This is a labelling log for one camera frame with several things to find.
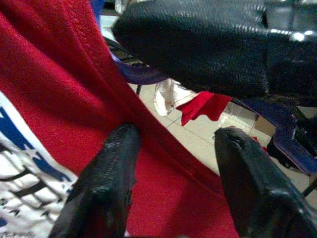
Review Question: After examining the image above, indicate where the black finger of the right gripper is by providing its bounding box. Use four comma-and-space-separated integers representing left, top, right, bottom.
112, 0, 269, 96

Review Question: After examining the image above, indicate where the red printed shirt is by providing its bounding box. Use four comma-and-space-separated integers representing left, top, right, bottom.
0, 0, 240, 238

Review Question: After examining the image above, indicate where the cream jacket black stitching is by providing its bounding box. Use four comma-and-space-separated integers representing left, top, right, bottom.
153, 79, 199, 117

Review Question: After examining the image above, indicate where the purple plastic clothes hanger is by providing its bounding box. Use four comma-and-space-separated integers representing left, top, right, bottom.
90, 0, 317, 176

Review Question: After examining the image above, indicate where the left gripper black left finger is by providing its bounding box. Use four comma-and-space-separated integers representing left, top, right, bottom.
48, 122, 142, 238

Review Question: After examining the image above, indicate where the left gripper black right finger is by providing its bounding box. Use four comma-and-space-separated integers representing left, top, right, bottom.
214, 126, 317, 238

